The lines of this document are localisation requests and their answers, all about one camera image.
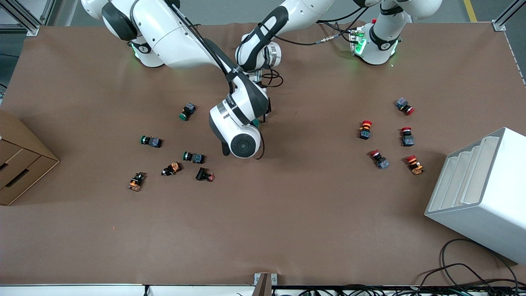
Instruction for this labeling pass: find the white slotted rack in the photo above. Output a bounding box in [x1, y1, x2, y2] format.
[424, 127, 526, 265]

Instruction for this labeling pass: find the black floor cable bundle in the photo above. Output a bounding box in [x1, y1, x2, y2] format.
[271, 238, 526, 296]

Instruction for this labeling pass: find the brown cardboard box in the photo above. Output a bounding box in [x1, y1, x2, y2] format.
[0, 109, 60, 206]

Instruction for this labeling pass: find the black base cable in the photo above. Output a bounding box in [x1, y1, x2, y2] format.
[320, 20, 355, 44]

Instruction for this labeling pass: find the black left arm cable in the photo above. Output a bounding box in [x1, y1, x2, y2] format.
[257, 7, 370, 89]

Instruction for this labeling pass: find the metal table edge bracket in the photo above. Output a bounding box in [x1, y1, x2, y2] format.
[254, 273, 278, 296]

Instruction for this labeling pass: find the aluminium frame profile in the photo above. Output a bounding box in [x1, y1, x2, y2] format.
[492, 0, 526, 32]
[0, 0, 57, 36]

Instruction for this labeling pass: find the white table edge rail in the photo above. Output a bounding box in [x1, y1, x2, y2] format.
[0, 284, 255, 296]

